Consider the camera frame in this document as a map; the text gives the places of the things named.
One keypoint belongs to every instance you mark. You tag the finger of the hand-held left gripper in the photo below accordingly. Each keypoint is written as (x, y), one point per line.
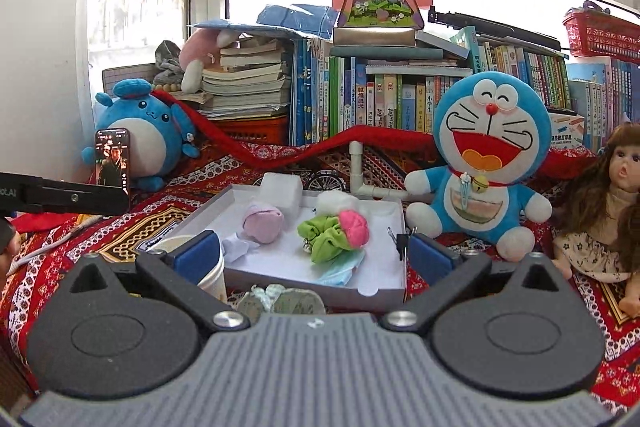
(75, 197)

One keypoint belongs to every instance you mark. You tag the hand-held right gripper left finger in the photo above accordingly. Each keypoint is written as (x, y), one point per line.
(197, 252)

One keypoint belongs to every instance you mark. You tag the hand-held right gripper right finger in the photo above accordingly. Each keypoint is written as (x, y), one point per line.
(430, 254)

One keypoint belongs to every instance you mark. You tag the lilac pink sock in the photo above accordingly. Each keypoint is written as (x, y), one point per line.
(262, 222)

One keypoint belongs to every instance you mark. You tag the pink scrunchie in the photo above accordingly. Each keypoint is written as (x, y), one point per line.
(356, 229)

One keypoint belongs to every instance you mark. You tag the white cardboard box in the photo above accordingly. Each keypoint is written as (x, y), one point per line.
(280, 267)

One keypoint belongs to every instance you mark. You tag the blue face mask pack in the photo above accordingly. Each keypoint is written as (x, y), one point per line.
(342, 271)

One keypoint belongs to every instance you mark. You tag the white foam block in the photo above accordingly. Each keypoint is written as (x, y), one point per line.
(282, 192)

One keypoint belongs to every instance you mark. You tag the white fluffy scrunchie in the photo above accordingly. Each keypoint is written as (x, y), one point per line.
(334, 202)

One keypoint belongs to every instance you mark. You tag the green floral fabric scrunchie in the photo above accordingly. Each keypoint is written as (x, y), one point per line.
(295, 304)

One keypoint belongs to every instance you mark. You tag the white paper cup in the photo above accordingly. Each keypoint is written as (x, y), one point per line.
(212, 277)

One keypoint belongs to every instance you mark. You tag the black binder clip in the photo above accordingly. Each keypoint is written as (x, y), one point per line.
(401, 243)

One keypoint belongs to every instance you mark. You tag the black smartphone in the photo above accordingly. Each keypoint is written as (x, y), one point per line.
(114, 162)

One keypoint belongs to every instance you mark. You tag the blue round plush toy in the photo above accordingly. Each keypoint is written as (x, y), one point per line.
(145, 137)

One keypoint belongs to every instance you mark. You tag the white plastic pipe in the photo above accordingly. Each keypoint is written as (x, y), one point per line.
(361, 172)

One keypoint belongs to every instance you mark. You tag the blue cat plush toy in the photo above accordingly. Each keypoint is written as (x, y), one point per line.
(487, 147)

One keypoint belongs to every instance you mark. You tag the red fleece cloth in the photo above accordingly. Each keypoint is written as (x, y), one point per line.
(380, 142)

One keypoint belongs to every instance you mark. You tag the grey grid board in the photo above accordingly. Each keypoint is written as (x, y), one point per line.
(125, 79)

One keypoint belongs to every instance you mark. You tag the miniature metal bicycle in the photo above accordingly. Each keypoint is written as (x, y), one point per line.
(325, 181)

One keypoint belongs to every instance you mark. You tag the orange plastic crate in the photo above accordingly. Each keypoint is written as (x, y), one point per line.
(255, 131)

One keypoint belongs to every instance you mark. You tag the row of upright books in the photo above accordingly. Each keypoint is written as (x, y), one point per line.
(380, 102)

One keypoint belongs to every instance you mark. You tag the grey plush toy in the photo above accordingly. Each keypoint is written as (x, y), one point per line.
(167, 62)

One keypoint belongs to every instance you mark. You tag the stack of lying books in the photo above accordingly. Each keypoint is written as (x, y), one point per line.
(245, 82)

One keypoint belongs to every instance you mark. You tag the red patterned blanket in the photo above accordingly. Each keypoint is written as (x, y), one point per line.
(600, 302)

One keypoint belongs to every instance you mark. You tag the brown-haired doll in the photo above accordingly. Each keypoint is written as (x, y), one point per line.
(607, 207)

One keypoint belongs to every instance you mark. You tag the white blue carton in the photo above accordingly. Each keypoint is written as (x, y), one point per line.
(567, 132)

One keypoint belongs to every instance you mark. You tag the pink plush toy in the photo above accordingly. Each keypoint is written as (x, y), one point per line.
(202, 52)

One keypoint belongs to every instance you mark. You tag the brown flat box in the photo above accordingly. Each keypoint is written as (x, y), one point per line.
(375, 37)

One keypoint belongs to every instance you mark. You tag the black long rod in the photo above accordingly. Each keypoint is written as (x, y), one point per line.
(495, 27)

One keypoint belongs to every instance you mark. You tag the blue plastic bag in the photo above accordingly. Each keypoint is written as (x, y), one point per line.
(295, 17)

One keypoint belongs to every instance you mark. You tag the red plastic basket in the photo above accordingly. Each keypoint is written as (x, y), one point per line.
(602, 34)

